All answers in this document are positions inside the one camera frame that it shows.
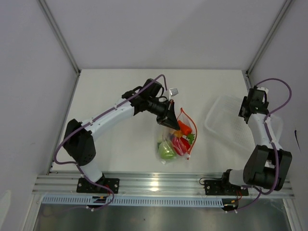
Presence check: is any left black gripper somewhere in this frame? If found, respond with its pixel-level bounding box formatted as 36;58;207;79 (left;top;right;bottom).
147;97;180;131

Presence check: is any orange carrot toy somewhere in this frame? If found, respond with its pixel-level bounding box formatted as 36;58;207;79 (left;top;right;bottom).
178;120;195;145

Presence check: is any clear orange zip top bag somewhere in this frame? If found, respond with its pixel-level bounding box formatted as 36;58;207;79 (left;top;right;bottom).
155;108;198;164

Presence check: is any red bell pepper toy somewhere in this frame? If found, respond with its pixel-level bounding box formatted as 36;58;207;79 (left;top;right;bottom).
171;137;191;156

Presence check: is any green cabbage toy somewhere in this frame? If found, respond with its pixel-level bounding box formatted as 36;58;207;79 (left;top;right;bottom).
158;140;177;160

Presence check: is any yellow ginger root toy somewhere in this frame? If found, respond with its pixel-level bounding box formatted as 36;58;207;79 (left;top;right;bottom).
170;130;183;138

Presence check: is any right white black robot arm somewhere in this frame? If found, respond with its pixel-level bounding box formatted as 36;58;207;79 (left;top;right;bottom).
219;86;292;195

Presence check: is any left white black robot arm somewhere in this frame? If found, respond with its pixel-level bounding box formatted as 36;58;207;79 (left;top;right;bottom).
63;78;180;193

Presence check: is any white perforated plastic basket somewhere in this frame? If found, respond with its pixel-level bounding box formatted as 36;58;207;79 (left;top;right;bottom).
204;95;284;151

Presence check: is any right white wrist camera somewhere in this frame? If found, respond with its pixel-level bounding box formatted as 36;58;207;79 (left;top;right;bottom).
257;87;269;94

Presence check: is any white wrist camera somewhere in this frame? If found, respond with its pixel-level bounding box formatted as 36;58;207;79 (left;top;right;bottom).
168;88;179;100
257;87;269;94

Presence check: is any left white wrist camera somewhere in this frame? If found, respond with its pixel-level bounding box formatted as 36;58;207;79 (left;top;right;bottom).
168;88;179;100

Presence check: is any aluminium mounting rail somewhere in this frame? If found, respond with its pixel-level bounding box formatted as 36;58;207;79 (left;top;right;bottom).
32;171;295;198

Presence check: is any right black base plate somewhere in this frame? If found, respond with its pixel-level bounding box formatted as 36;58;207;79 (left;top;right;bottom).
202;180;249;196

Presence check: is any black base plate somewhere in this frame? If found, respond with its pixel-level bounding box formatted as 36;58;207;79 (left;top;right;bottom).
76;178;120;194
202;180;249;196

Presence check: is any right aluminium frame post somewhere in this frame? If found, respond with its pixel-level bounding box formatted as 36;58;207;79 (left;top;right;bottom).
245;0;295;77

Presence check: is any aluminium frame post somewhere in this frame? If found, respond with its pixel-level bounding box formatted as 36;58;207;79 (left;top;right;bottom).
245;0;295;77
37;0;81;75

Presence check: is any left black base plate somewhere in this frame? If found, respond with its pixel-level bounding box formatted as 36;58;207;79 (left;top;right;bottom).
76;178;120;194

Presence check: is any white slotted cable duct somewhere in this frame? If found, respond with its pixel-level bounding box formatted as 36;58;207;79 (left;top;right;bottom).
42;194;224;208

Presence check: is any left aluminium frame post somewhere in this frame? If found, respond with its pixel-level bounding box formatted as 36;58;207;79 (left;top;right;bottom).
37;0;81;75

